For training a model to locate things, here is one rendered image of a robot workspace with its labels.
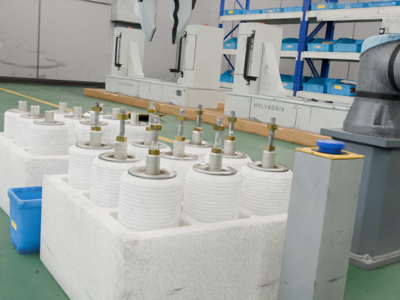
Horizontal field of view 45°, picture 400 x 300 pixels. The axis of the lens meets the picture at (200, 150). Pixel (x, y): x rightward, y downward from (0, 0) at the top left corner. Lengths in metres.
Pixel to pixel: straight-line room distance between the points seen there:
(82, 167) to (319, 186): 0.44
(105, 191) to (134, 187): 0.12
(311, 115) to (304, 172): 2.47
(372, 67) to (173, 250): 0.68
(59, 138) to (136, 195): 0.53
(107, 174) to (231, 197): 0.21
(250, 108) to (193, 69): 0.89
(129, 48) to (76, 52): 2.23
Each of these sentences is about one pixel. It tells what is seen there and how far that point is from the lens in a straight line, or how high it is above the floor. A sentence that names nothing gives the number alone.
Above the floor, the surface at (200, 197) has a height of 0.21.
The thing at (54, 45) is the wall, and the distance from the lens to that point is 7.47.
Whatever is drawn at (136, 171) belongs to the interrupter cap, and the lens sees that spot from 0.73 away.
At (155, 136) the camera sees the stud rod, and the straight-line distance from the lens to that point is 0.72.
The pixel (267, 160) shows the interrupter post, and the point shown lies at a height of 0.27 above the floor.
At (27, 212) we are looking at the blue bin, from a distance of 1.05.
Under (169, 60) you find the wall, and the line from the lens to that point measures 8.38.
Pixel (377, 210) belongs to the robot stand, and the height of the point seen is 0.13.
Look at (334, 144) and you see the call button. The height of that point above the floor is 0.33.
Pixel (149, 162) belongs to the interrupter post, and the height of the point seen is 0.27.
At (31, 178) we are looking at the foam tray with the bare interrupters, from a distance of 1.17.
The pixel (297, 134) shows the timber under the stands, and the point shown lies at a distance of 3.14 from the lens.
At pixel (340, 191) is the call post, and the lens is 0.70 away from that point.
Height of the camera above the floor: 0.41
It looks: 9 degrees down
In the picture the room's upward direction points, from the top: 5 degrees clockwise
